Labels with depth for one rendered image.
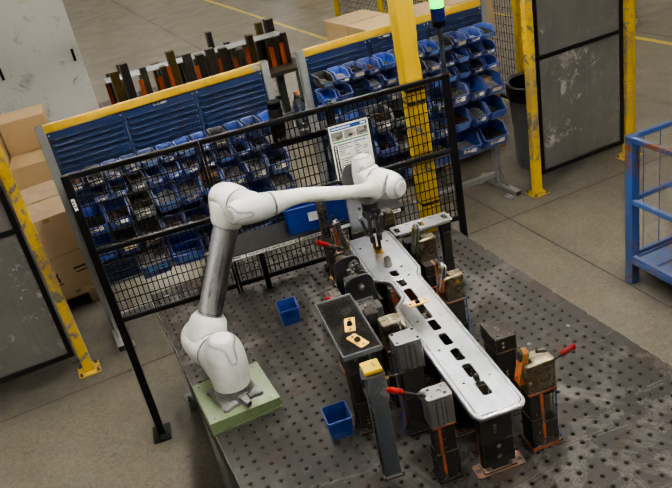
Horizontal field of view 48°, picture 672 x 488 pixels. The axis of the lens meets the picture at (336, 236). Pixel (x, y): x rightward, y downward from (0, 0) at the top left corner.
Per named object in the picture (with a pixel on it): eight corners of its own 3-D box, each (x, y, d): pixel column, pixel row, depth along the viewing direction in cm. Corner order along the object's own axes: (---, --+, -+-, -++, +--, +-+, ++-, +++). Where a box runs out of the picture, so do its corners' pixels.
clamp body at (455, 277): (477, 344, 313) (469, 273, 297) (451, 353, 311) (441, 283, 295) (468, 333, 321) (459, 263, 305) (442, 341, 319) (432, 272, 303)
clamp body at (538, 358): (568, 442, 256) (564, 358, 239) (529, 457, 253) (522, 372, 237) (552, 423, 265) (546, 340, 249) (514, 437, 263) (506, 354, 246)
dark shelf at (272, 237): (404, 211, 367) (404, 205, 366) (227, 264, 352) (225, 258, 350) (389, 195, 386) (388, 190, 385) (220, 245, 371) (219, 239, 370)
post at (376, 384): (405, 474, 256) (386, 373, 236) (385, 482, 255) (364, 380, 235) (398, 460, 263) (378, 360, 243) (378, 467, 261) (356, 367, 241)
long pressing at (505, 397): (537, 402, 234) (537, 398, 233) (471, 425, 230) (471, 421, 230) (388, 230, 355) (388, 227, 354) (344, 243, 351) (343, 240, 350)
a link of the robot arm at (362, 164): (349, 190, 322) (368, 197, 312) (343, 157, 315) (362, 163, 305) (369, 181, 327) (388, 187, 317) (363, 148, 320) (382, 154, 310)
